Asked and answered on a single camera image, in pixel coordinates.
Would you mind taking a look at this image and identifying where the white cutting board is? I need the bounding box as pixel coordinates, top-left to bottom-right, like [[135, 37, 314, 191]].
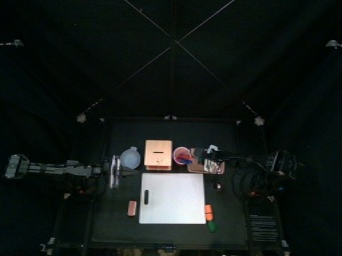
[[137, 172, 207, 225]]

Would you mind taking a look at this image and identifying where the black printed label plate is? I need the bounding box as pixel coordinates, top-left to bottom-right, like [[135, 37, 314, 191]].
[[247, 213, 280, 244]]

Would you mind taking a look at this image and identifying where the light blue bowl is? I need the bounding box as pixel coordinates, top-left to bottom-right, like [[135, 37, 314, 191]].
[[119, 146, 143, 170]]

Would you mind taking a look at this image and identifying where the red plastic cup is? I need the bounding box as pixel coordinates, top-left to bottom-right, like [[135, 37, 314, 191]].
[[172, 146, 195, 166]]

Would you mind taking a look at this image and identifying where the wooden box with red face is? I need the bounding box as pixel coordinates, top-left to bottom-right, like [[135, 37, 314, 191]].
[[143, 139, 174, 172]]

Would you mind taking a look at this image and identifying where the salmon pink toy block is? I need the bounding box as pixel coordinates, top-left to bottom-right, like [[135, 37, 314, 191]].
[[127, 199, 137, 217]]

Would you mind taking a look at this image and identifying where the orange toy food piece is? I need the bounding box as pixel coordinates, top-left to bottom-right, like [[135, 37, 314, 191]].
[[203, 204, 215, 222]]

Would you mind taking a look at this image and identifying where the green toy food piece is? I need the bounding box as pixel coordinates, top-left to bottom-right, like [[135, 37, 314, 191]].
[[207, 220, 220, 234]]

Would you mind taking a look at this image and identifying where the black cloth backdrop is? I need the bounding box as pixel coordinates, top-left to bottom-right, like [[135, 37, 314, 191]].
[[0, 0, 342, 256]]

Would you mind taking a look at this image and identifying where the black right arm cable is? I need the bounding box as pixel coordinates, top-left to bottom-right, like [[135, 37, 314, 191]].
[[231, 161, 271, 203]]

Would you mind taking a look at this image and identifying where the thin diagonal brace wire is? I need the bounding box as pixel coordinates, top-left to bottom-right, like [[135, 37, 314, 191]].
[[79, 0, 236, 119], [123, 0, 262, 121]]

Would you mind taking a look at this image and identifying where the grey vertical frame pole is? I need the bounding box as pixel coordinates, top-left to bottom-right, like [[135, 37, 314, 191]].
[[167, 0, 176, 120]]

